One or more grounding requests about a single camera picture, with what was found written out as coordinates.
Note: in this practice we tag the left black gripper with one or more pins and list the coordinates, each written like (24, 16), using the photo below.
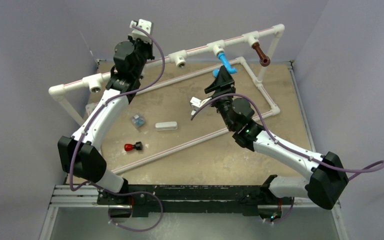
(147, 46)

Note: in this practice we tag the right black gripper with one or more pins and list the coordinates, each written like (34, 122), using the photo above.
(223, 84)

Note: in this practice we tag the blue faucet with chrome knob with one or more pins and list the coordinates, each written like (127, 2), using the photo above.
(225, 64)

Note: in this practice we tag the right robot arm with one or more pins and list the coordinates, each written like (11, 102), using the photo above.
(320, 180)

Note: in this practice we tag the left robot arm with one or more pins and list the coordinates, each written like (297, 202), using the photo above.
(80, 153)

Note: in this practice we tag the white rectangular plastic piece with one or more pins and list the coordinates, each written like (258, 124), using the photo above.
(166, 126)

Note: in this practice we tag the small clear blue packet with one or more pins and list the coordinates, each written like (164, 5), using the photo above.
(138, 120)

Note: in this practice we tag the red and black faucet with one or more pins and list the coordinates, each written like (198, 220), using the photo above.
(138, 146)

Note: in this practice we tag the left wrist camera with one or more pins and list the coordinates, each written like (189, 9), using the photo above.
(141, 29)

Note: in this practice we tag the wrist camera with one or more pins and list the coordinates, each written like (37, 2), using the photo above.
(197, 104)
(141, 29)

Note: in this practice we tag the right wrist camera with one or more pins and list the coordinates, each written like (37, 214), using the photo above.
(197, 104)

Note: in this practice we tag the brown faucet on frame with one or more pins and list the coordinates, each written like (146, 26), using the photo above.
(261, 53)

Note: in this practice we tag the white PVC pipe frame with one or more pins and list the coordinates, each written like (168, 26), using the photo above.
(94, 82)

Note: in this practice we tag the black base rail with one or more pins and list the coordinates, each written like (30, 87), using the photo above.
(248, 200)

